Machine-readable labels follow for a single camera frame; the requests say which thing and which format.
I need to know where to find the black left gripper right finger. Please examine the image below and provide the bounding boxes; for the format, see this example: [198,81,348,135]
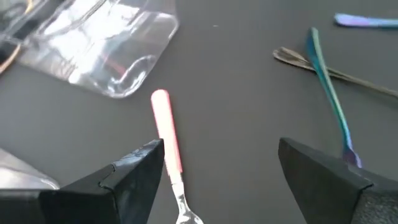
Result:
[278,137,398,224]

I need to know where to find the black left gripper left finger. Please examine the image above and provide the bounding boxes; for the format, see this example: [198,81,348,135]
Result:
[0,138,165,224]

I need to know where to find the pink handled steel fork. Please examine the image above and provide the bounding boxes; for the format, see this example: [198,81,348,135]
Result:
[150,89,205,224]

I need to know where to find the clear plastic bin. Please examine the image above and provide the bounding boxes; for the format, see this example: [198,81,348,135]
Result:
[0,147,60,190]
[17,0,180,99]

